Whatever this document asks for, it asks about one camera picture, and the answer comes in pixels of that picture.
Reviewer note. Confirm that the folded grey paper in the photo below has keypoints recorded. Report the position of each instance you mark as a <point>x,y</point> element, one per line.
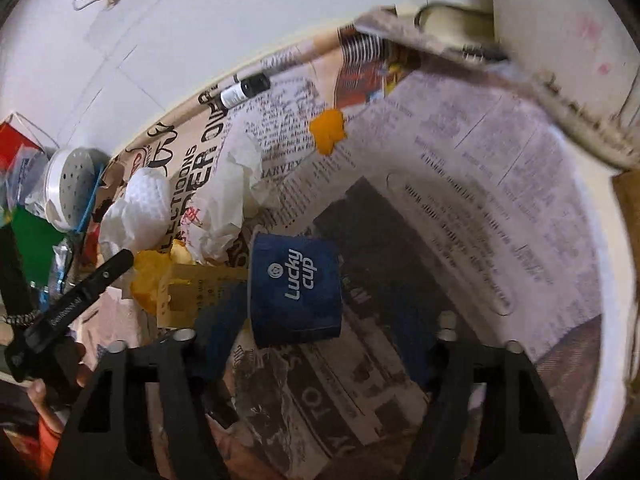
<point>480,67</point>

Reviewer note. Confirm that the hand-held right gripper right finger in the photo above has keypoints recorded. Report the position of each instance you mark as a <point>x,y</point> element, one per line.
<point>417,355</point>

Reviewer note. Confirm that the person's left hand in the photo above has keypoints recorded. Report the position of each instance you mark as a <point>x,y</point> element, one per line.
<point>82,367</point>

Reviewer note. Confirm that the red bag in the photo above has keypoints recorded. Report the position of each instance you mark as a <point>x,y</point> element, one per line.
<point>15,142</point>

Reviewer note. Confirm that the small bottle with black cap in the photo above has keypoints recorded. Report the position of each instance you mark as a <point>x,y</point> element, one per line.
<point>245,90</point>

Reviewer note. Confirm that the orange peel piece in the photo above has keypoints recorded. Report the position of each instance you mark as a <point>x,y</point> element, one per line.
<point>327,130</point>

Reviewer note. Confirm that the crumpled white paper wrapper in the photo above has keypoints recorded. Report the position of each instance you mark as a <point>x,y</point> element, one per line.
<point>225,205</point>

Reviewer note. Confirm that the blue paper cup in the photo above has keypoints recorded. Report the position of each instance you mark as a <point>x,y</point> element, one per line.
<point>295,290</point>

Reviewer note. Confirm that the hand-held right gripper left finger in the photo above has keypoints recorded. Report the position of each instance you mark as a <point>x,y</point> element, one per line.
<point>220,330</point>

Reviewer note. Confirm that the white perforated round container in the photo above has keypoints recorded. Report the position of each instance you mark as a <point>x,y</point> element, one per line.
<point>67,187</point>

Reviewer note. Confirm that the crumpled white tissue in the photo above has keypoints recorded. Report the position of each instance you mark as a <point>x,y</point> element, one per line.
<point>137,205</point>

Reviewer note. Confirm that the yellow crumpled wrapper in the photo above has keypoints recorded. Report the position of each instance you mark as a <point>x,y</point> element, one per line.
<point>150,272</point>

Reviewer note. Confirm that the person's left forearm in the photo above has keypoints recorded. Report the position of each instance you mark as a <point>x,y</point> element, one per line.
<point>47,437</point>

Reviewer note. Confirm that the brown cardboard piece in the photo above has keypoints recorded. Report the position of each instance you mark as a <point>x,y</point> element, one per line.
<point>627,215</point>

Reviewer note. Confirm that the white newspaper sheet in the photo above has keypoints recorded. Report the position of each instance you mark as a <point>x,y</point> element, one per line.
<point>475,200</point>

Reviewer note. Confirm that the tan paper slip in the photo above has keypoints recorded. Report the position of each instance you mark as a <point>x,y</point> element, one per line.
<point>190,292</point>

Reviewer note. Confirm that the cream plastic object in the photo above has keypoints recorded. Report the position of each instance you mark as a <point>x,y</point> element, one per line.
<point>450,22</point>

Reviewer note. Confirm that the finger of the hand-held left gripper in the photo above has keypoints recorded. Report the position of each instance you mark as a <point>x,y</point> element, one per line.
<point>95,280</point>

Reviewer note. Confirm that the green plastic sheet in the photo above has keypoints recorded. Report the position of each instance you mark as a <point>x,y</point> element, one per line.
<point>32,245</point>

